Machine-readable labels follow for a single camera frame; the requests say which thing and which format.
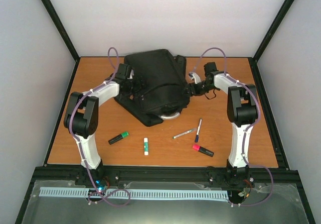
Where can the black student backpack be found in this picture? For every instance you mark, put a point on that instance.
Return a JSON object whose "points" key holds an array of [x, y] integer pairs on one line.
{"points": [[165, 82]]}

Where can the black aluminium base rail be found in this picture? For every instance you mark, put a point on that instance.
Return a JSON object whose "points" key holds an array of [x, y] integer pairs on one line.
{"points": [[208, 176]]}

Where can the green highlighter marker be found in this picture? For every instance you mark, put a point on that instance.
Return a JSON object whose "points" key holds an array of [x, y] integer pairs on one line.
{"points": [[118, 137]]}

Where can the white green glue stick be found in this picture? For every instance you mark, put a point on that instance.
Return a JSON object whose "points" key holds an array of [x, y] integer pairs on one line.
{"points": [[146, 150]]}

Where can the right black frame post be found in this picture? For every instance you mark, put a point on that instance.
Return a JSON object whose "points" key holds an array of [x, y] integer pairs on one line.
{"points": [[285, 7]]}

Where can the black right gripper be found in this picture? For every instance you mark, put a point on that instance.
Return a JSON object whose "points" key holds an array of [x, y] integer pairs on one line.
{"points": [[191, 87]]}

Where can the black frame post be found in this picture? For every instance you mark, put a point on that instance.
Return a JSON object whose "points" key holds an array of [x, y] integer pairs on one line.
{"points": [[61, 29], [285, 7]]}

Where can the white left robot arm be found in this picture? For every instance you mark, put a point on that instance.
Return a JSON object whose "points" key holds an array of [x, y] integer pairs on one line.
{"points": [[82, 114]]}

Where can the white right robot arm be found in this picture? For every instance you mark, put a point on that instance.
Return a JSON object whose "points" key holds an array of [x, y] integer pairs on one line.
{"points": [[242, 113]]}

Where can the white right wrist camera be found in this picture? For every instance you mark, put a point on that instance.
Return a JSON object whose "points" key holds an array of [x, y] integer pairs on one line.
{"points": [[195, 77]]}

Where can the blue capped white pen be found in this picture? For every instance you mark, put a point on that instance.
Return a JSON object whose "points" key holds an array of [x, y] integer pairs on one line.
{"points": [[198, 130]]}

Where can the pink highlighter marker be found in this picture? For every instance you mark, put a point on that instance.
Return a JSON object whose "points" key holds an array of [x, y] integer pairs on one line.
{"points": [[203, 150]]}

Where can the left black frame post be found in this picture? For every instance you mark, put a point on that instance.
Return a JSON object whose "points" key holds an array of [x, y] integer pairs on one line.
{"points": [[61, 29]]}

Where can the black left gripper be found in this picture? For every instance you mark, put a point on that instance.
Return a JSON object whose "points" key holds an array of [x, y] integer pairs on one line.
{"points": [[140, 86]]}

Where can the green tipped white marker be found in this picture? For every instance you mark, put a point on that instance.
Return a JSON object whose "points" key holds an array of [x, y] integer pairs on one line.
{"points": [[184, 133]]}

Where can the light blue cable duct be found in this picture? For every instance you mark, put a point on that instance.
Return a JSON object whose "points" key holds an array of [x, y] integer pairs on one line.
{"points": [[136, 194]]}

